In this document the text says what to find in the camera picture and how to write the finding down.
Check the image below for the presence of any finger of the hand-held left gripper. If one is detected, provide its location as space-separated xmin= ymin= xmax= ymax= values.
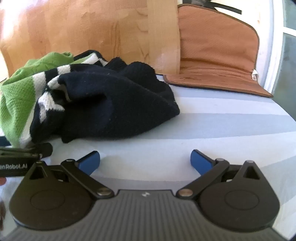
xmin=31 ymin=142 xmax=53 ymax=160

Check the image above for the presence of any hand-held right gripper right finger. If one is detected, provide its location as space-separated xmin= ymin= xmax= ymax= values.
xmin=176 ymin=149 xmax=270 ymax=200

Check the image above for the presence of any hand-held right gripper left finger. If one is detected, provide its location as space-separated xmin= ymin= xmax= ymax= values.
xmin=22 ymin=151 xmax=115 ymax=199

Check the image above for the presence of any navy green white striped sweater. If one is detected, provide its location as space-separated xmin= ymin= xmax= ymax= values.
xmin=0 ymin=49 xmax=181 ymax=149

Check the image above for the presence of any grey striped bed sheet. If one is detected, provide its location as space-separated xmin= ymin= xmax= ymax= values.
xmin=0 ymin=74 xmax=295 ymax=241

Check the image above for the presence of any brown cushion mat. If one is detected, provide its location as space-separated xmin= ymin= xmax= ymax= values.
xmin=163 ymin=3 xmax=274 ymax=98

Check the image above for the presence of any wooden headboard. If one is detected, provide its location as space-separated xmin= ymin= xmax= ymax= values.
xmin=0 ymin=0 xmax=181 ymax=80

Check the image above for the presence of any black tape strip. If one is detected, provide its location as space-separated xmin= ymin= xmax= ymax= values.
xmin=184 ymin=0 xmax=210 ymax=6
xmin=209 ymin=1 xmax=241 ymax=14

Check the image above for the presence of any white window frame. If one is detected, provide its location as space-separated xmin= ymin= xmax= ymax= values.
xmin=254 ymin=0 xmax=296 ymax=99

